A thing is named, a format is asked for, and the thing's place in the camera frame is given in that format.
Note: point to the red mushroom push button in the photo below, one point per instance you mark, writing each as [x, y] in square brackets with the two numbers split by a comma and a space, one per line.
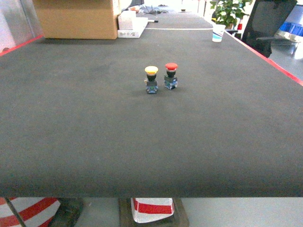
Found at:
[170, 80]

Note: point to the white paper cup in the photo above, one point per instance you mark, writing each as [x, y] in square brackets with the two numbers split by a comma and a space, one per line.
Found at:
[218, 31]

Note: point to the green potted plant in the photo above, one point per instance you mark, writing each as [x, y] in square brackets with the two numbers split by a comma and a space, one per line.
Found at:
[227, 12]

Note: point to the small white box on top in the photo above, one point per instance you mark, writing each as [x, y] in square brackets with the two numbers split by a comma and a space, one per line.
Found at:
[126, 20]

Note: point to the red white cone left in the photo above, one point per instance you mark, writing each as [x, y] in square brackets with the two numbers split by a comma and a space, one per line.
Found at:
[33, 211]

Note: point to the white flat box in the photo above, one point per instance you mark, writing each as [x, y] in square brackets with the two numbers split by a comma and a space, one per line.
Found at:
[139, 26]

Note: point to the brown cardboard box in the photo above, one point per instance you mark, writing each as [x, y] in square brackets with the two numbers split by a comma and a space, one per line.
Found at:
[78, 19]

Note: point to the red white traffic cone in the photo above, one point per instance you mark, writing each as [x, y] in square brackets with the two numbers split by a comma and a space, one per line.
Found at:
[146, 210]

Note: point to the black office chair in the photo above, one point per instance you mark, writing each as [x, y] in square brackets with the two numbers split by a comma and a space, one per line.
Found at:
[266, 18]

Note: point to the yellow mushroom push button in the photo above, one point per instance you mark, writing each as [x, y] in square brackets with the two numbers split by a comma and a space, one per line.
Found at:
[151, 83]

